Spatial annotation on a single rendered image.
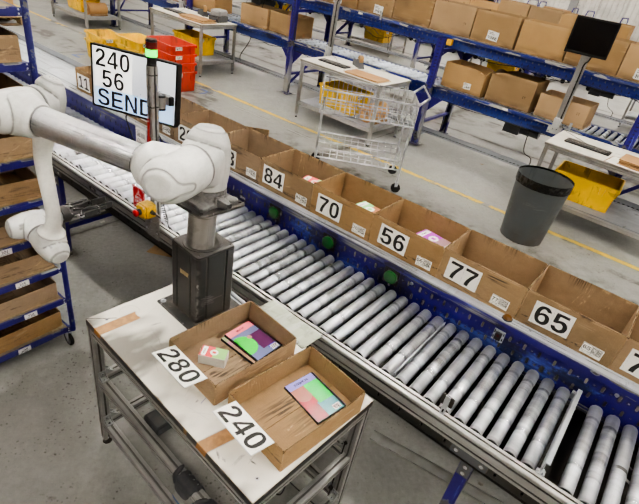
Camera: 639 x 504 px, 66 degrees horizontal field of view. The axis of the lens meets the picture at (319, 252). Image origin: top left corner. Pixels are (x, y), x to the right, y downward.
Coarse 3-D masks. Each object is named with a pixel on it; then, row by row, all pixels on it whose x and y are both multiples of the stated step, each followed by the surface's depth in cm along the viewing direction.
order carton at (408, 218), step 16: (384, 208) 246; (400, 208) 262; (416, 208) 258; (400, 224) 267; (416, 224) 261; (432, 224) 255; (448, 224) 249; (368, 240) 248; (416, 240) 230; (448, 240) 252; (400, 256) 239; (416, 256) 233; (432, 256) 228; (432, 272) 231
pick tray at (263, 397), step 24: (288, 360) 177; (312, 360) 186; (264, 384) 173; (336, 384) 180; (264, 408) 168; (288, 408) 169; (360, 408) 173; (288, 432) 161; (312, 432) 152; (288, 456) 148
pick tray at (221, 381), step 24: (240, 312) 199; (264, 312) 196; (192, 336) 185; (216, 336) 193; (288, 336) 190; (192, 360) 181; (240, 360) 184; (264, 360) 176; (216, 384) 173; (240, 384) 172
